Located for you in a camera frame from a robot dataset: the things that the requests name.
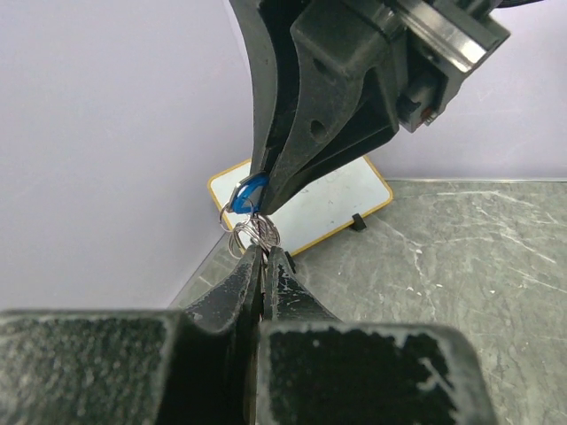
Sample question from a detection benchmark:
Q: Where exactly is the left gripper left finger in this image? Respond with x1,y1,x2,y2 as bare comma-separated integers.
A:
1,246,262,424

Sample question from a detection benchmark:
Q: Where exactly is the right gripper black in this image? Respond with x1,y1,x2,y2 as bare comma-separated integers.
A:
263,0,510,214

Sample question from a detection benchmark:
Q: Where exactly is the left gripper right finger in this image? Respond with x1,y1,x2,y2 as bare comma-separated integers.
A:
256,247,496,424

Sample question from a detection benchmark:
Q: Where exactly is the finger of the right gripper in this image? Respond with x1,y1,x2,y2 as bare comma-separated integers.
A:
229,1,312,174

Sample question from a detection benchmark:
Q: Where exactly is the blue key tag with key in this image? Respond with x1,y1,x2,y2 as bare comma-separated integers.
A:
227,172,269,214

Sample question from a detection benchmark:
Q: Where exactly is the metal disc keyring holder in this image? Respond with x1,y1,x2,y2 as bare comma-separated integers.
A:
219,205,281,259

